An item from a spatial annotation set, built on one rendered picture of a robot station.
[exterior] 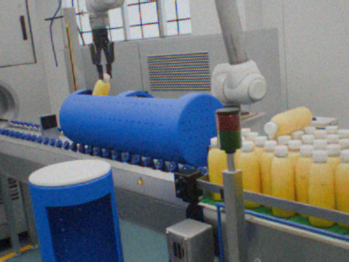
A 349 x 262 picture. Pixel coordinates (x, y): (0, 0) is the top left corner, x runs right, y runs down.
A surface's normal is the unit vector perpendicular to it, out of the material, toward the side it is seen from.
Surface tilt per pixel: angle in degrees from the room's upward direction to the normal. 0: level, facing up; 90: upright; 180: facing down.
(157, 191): 70
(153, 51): 90
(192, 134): 90
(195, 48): 90
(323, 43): 90
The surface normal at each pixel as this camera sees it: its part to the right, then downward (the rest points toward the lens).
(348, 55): -0.64, 0.22
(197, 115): 0.68, 0.09
